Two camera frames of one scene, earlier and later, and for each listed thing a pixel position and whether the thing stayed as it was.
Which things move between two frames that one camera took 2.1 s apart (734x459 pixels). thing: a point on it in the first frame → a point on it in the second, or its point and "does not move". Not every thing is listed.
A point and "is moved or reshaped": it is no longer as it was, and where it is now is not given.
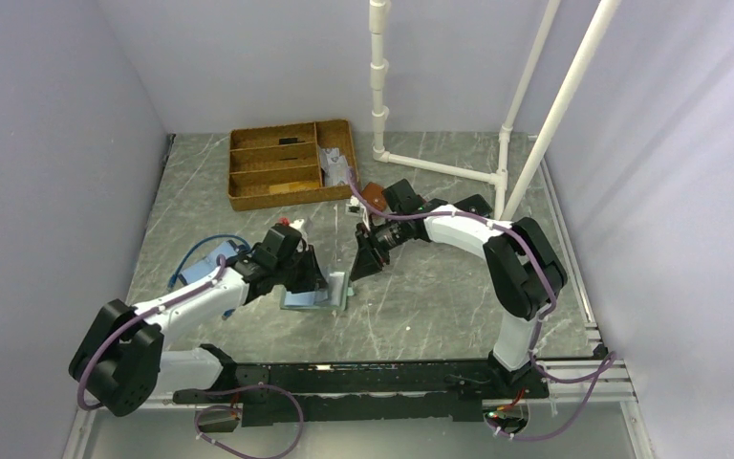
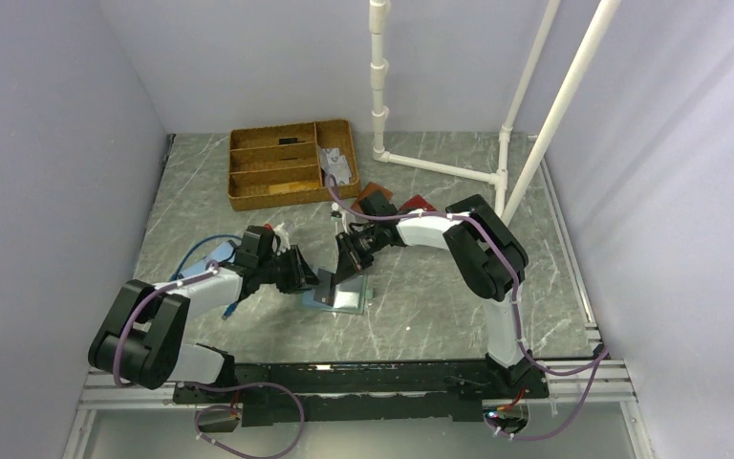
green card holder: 334,297 is moved or reshaped
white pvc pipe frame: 566,98 does not move
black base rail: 362,392 does not move
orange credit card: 303,185 does not move
